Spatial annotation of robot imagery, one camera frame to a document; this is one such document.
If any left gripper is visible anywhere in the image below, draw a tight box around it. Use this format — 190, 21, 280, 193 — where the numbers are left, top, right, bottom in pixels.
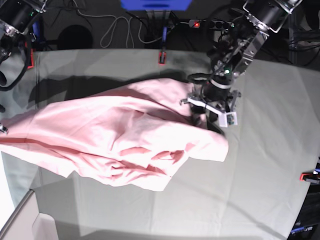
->
179, 87, 242, 133

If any pink printed t-shirt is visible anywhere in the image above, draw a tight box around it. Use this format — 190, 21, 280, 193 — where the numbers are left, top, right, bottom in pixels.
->
0, 78, 229, 192

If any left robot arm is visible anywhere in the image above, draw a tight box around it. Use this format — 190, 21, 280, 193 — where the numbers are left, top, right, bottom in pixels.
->
181, 0, 301, 133

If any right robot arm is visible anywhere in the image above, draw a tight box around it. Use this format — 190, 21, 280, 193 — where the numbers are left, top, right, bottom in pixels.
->
0, 0, 47, 92

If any red clamp top centre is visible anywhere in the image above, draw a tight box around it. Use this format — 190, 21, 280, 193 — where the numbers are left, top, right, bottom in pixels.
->
158, 51, 167, 65

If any black power strip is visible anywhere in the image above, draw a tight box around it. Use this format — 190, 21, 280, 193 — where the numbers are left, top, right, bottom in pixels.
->
188, 19, 231, 31

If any red clamp right edge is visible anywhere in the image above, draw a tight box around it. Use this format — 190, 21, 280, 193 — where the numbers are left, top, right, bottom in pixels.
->
299, 171, 320, 185

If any red clamp left corner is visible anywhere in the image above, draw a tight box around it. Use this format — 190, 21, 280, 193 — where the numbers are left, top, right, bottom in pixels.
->
24, 42, 35, 70

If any white bin bottom left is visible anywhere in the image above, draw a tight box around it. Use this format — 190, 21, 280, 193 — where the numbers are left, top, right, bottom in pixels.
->
0, 190, 59, 240

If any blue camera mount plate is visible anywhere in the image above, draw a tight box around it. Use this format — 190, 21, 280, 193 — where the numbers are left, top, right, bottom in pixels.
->
120, 0, 192, 11

